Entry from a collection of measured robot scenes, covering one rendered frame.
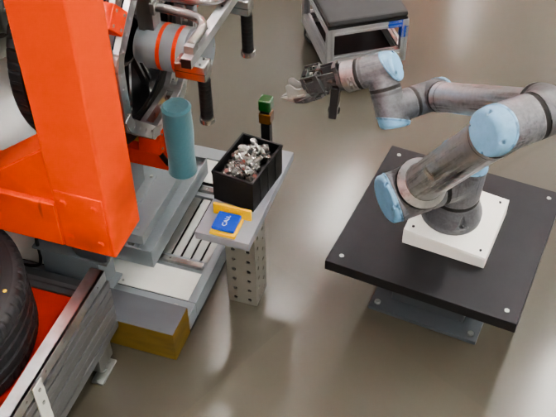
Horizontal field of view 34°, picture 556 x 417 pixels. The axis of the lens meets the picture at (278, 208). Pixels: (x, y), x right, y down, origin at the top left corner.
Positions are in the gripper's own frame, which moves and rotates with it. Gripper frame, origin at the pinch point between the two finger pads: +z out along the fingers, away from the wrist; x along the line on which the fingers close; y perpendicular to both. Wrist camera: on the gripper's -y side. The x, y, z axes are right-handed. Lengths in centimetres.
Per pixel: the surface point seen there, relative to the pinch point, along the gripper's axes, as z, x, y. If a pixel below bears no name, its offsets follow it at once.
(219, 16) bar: 3.8, 4.6, 33.9
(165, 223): 60, 9, -32
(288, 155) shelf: 10.0, -1.1, -21.7
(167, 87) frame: 39.5, -5.9, 11.1
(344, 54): 22, -102, -48
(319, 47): 33, -106, -44
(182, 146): 27.4, 20.5, 4.9
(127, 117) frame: 31.2, 29.3, 24.4
